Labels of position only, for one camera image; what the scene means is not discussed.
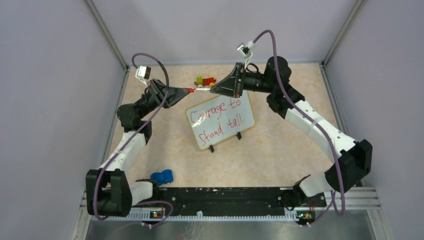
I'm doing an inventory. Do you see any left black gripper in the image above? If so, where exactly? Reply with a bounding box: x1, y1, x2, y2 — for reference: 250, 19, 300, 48
135, 78, 190, 119

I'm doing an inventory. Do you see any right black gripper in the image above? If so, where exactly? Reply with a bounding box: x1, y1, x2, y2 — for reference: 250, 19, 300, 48
210, 63, 275, 99

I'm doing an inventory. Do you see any white whiteboard yellow edge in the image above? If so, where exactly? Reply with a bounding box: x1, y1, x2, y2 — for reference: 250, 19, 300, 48
185, 91, 255, 151

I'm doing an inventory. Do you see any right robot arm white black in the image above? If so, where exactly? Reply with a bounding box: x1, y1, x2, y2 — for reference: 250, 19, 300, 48
210, 56, 373, 206

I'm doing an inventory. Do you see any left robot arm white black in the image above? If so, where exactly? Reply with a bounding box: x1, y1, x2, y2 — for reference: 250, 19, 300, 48
85, 79, 194, 221

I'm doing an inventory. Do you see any red green brick toy car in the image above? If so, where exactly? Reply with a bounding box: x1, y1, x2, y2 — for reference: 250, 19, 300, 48
193, 76, 217, 88

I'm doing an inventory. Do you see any blue toy car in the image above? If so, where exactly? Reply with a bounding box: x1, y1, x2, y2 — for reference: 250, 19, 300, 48
150, 169, 174, 186

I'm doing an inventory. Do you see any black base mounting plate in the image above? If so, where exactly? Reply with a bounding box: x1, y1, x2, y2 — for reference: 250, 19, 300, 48
144, 187, 327, 218

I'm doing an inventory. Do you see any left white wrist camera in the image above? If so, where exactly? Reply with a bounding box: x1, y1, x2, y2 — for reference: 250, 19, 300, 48
135, 65, 152, 86

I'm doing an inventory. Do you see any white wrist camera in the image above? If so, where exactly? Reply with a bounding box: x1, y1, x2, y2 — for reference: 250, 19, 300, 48
237, 40, 256, 70
135, 65, 152, 86

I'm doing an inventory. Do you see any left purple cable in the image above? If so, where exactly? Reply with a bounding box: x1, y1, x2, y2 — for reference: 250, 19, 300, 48
92, 52, 174, 229

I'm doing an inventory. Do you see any purple cable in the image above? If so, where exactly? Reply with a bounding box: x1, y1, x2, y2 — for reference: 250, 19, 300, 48
251, 29, 347, 228
92, 52, 174, 229

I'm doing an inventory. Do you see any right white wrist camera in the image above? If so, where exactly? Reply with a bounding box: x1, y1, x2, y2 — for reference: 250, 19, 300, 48
237, 40, 256, 70

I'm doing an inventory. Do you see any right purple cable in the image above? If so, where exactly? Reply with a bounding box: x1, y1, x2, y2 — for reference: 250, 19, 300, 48
251, 29, 347, 228

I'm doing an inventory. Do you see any aluminium frame rail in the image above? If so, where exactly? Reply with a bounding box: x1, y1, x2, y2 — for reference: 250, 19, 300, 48
72, 186, 393, 240

